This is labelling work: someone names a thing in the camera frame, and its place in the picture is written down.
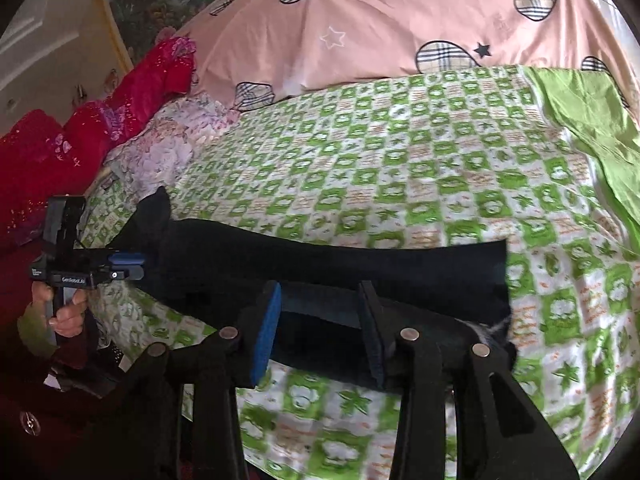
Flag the black pants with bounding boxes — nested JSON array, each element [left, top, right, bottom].
[[110, 190, 518, 392]]

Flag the person's left hand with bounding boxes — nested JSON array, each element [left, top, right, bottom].
[[32, 282, 88, 338]]

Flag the green sleeve cuff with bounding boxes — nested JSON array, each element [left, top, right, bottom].
[[16, 304, 58, 359]]

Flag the red floral quilt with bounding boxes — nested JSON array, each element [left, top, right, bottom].
[[1, 36, 196, 252]]

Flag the pale floral pillow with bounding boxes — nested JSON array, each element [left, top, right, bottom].
[[105, 92, 240, 198]]

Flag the green checkered bed sheet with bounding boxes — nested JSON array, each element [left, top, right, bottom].
[[81, 66, 639, 479]]

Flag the pink quilt with plaid hearts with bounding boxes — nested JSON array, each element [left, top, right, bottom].
[[183, 0, 639, 112]]

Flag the plain green cloth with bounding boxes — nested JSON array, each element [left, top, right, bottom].
[[522, 67, 639, 247]]

